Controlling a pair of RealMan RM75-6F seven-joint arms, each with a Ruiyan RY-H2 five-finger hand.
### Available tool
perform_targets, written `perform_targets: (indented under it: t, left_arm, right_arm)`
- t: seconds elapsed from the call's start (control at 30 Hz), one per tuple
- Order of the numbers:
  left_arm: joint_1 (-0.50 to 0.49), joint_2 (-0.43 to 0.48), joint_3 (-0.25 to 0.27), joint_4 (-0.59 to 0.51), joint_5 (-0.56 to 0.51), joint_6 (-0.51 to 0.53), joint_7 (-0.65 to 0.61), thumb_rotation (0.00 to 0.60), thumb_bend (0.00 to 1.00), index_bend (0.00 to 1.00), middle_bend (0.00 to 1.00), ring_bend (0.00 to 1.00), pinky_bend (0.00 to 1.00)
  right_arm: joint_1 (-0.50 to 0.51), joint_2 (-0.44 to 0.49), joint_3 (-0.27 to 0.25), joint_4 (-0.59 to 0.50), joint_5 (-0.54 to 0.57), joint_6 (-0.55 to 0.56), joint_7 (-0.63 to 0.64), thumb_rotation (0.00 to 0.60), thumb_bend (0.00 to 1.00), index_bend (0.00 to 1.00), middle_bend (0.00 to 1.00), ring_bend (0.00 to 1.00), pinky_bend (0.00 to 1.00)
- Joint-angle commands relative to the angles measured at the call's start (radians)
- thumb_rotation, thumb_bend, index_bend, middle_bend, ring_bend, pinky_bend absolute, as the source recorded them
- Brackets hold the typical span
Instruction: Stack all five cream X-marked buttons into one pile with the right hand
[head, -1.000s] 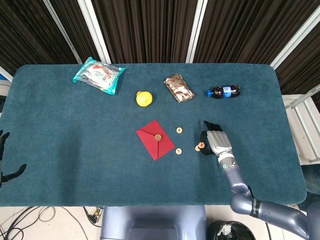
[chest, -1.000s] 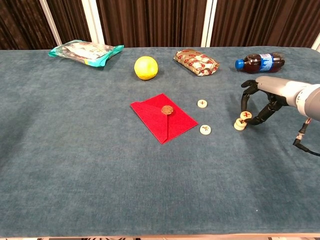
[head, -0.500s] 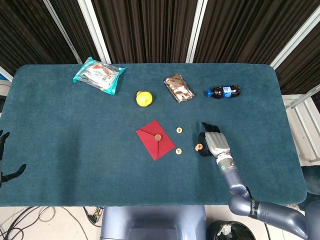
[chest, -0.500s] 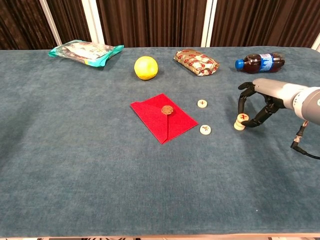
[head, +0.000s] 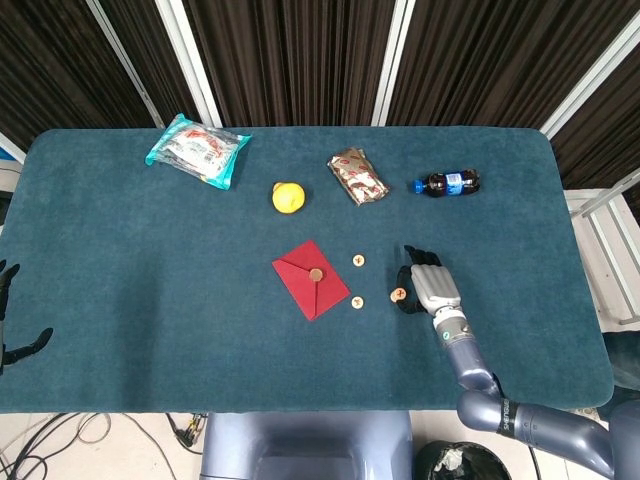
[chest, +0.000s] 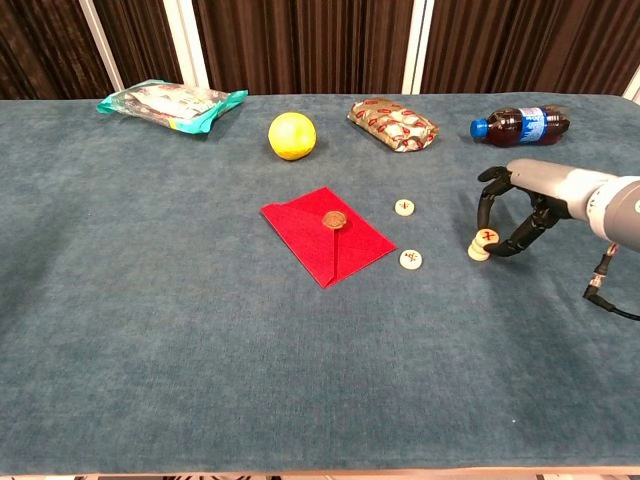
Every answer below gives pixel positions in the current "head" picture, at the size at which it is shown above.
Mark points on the black trash bin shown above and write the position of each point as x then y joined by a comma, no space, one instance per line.
460,462

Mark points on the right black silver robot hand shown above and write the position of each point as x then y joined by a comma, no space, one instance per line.
435,287

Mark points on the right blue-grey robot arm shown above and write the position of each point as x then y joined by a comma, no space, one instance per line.
470,360

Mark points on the white frame pole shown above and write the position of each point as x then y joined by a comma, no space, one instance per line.
590,80
192,65
394,60

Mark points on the dark brown curtain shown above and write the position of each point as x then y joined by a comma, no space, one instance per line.
300,60

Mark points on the red envelope with wax seal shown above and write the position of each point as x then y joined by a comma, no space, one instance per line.
310,282

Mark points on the white panel with blue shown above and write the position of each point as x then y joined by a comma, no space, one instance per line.
10,147

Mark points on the slim grey metal pole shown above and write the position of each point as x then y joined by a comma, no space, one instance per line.
125,65

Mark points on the yellow lemon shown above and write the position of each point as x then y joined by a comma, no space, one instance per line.
288,199

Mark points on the gold red snack packet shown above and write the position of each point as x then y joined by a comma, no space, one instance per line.
358,175

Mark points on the chess disc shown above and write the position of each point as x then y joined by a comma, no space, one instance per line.
357,302
358,260
398,295

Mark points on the cola bottle with blue cap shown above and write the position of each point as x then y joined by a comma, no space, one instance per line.
447,183

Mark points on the teal table cloth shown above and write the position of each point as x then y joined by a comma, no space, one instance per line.
150,300

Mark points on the aluminium profile frame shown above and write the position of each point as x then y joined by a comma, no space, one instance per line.
580,196

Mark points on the teal clear snack bag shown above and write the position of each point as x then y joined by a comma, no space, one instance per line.
197,150

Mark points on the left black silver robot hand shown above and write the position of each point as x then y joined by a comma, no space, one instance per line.
6,290

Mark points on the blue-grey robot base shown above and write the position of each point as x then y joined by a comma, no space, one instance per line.
305,445

